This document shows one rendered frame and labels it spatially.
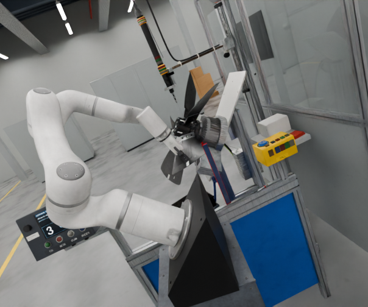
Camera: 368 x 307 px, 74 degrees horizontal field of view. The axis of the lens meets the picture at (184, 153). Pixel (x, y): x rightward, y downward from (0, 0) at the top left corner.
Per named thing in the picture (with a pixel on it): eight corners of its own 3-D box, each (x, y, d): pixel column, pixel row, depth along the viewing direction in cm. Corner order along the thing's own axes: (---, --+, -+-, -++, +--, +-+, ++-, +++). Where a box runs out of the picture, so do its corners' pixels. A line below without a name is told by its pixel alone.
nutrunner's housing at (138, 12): (172, 92, 136) (135, 5, 121) (176, 90, 133) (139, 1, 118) (167, 94, 133) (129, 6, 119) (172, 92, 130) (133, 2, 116)
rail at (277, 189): (295, 185, 123) (291, 172, 121) (300, 188, 119) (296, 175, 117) (133, 265, 118) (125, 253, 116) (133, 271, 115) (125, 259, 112)
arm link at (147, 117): (153, 135, 122) (155, 139, 113) (134, 116, 118) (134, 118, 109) (166, 123, 122) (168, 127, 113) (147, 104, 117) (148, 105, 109)
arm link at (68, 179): (93, 213, 77) (100, 180, 67) (50, 225, 69) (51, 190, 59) (56, 116, 102) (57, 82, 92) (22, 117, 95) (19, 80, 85)
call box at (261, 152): (286, 149, 120) (281, 130, 117) (299, 155, 111) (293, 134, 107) (258, 163, 119) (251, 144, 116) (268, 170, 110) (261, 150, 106)
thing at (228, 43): (228, 50, 173) (224, 38, 170) (236, 46, 168) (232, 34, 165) (220, 53, 167) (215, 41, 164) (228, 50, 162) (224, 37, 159)
